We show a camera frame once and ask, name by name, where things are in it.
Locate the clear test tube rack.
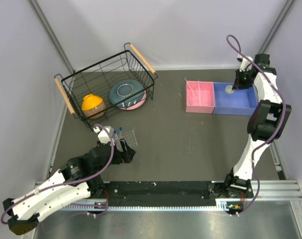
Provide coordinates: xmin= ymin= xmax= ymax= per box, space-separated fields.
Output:
xmin=122 ymin=130 xmax=138 ymax=147

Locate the pink plastic bin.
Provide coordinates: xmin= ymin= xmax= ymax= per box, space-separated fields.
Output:
xmin=186 ymin=81 xmax=215 ymax=114

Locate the grey slotted cable duct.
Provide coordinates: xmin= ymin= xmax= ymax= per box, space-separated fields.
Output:
xmin=61 ymin=201 xmax=242 ymax=212

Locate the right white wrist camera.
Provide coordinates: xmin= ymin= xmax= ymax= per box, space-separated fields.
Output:
xmin=237 ymin=54 xmax=252 ymax=72

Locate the black wire dish basket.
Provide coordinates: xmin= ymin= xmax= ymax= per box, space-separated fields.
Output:
xmin=54 ymin=42 xmax=158 ymax=129

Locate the yellow and brown bowl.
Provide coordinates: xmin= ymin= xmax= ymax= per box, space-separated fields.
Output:
xmin=81 ymin=94 xmax=106 ymax=119

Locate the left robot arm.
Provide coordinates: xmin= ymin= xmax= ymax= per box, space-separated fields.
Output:
xmin=1 ymin=140 xmax=136 ymax=236

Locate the blue plastic bin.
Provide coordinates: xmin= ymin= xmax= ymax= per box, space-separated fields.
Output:
xmin=213 ymin=82 xmax=258 ymax=116

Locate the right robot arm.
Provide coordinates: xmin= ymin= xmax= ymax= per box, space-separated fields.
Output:
xmin=223 ymin=54 xmax=292 ymax=197

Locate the clear pipette long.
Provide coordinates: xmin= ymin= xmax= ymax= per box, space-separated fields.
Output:
xmin=198 ymin=79 xmax=201 ymax=106

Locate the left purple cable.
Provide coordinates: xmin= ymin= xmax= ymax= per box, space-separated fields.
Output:
xmin=0 ymin=123 xmax=115 ymax=225

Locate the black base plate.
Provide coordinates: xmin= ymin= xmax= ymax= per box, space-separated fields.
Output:
xmin=90 ymin=181 xmax=241 ymax=206

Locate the blue ceramic plate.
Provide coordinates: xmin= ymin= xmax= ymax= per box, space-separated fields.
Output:
xmin=108 ymin=79 xmax=144 ymax=106

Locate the small white cup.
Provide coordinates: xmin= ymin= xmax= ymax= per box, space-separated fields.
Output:
xmin=225 ymin=85 xmax=234 ymax=94

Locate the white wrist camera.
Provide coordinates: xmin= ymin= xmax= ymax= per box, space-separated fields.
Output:
xmin=93 ymin=126 xmax=114 ymax=144
xmin=237 ymin=54 xmax=252 ymax=72

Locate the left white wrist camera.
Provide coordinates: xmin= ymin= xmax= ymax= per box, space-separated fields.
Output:
xmin=93 ymin=126 xmax=114 ymax=144

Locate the pink ceramic plate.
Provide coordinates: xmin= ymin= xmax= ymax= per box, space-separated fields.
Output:
xmin=116 ymin=91 xmax=147 ymax=111

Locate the blue capped tube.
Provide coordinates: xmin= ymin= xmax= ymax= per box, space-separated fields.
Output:
xmin=113 ymin=130 xmax=122 ymax=151
xmin=117 ymin=127 xmax=123 ymax=150

